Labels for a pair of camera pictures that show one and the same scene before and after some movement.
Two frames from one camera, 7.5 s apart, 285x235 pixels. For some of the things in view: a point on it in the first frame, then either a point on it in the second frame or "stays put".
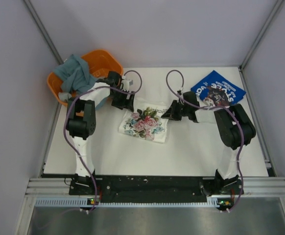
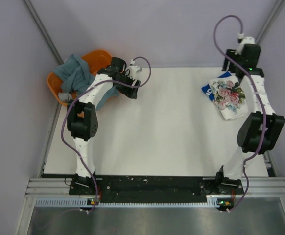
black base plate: (150, 189) stays put
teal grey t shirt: (74, 73) stays put
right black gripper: (171, 113) -> (230, 69)
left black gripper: (125, 103) -> (128, 91)
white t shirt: (145, 122) -> (229, 97)
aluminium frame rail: (252, 187) stays put
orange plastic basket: (100, 62) stays put
